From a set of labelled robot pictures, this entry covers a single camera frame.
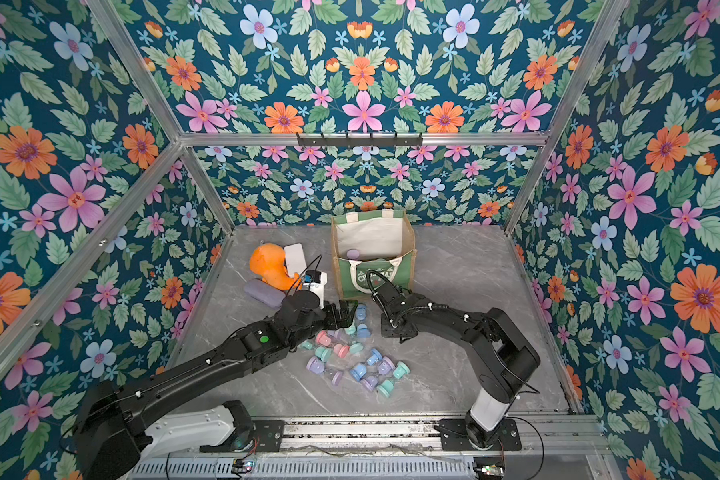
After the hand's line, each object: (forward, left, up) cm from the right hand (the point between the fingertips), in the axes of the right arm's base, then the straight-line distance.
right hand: (397, 324), depth 91 cm
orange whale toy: (+19, +44, +7) cm, 49 cm away
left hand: (-3, +12, +18) cm, 22 cm away
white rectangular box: (+23, +37, +3) cm, 44 cm away
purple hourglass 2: (-14, +23, +1) cm, 27 cm away
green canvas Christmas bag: (+27, +5, +7) cm, 29 cm away
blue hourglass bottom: (-15, +11, 0) cm, 18 cm away
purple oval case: (+9, +44, +1) cm, 45 cm away
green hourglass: (-14, -1, 0) cm, 14 cm away
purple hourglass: (+22, +16, +8) cm, 28 cm away
